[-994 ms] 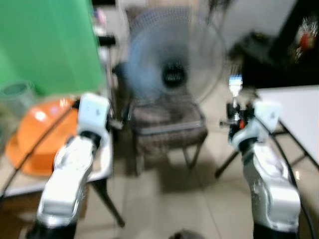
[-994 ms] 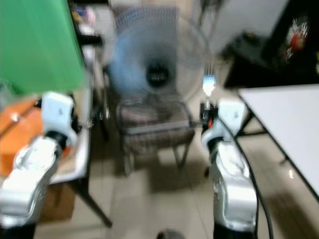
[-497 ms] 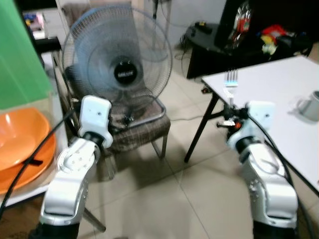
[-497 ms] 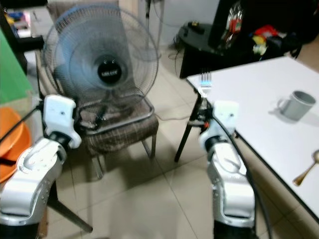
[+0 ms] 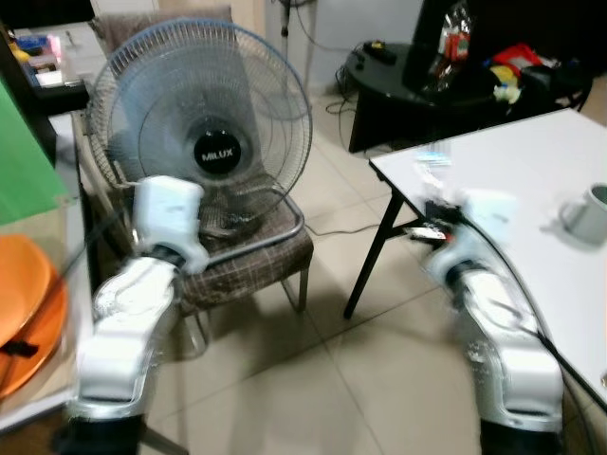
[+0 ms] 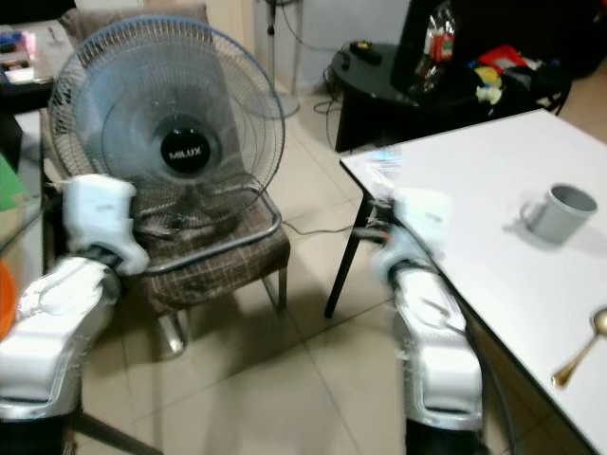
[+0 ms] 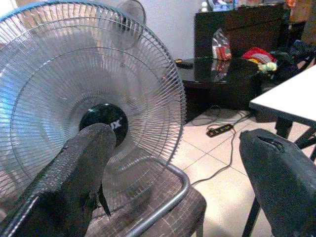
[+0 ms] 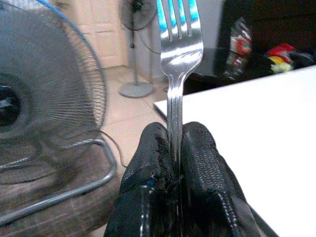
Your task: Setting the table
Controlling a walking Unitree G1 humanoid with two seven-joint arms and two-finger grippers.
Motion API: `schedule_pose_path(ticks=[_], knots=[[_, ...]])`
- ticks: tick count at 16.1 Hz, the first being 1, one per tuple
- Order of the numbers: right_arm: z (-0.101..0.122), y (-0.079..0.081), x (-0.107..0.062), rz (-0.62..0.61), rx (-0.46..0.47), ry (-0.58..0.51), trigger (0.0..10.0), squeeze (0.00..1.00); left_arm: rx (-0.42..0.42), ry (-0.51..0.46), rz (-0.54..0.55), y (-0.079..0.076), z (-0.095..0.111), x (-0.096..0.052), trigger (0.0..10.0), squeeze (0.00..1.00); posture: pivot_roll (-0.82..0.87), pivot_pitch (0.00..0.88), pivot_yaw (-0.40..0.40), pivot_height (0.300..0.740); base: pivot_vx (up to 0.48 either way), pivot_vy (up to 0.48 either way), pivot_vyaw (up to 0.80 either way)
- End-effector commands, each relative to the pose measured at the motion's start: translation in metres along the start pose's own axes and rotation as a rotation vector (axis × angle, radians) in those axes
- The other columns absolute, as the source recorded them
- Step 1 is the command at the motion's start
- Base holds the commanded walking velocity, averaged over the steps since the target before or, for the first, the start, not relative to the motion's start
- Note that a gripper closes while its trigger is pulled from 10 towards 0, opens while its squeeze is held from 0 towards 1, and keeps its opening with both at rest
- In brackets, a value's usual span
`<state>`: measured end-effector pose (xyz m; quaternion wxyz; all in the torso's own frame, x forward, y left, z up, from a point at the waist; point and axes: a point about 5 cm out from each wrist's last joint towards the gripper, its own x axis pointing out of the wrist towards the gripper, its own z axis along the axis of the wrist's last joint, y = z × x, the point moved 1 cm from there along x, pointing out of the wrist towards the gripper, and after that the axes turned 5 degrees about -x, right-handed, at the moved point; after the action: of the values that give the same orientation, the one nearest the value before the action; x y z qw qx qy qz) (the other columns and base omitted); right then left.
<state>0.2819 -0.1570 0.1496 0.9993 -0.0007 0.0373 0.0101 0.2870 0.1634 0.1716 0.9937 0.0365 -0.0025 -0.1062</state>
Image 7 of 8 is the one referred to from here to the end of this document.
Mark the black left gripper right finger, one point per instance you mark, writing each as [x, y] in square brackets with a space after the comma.
[281, 180]

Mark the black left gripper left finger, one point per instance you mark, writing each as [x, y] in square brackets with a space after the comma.
[71, 172]

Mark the large grey electric fan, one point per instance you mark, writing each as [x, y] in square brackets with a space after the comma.
[74, 93]

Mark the black power strip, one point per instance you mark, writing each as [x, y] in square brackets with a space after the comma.
[219, 130]

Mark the white top table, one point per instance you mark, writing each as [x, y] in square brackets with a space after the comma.
[286, 98]

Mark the green yellow plush toy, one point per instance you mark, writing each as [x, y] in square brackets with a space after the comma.
[267, 66]

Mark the low black glass table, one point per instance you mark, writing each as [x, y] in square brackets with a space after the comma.
[217, 79]

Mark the dark blue bag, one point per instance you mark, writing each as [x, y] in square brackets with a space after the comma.
[296, 55]

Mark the red yellow cloth pile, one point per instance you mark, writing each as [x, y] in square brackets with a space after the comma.
[259, 56]

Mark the clear plastic snack bag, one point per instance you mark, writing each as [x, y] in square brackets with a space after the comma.
[221, 45]

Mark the small black box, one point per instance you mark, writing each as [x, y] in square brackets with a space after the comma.
[184, 63]

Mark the dark wooden cabinet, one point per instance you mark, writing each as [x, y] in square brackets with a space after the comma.
[242, 29]

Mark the small grey standing fan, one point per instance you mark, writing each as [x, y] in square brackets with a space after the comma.
[129, 23]

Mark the dark checked metal-frame chair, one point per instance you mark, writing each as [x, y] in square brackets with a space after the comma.
[158, 205]

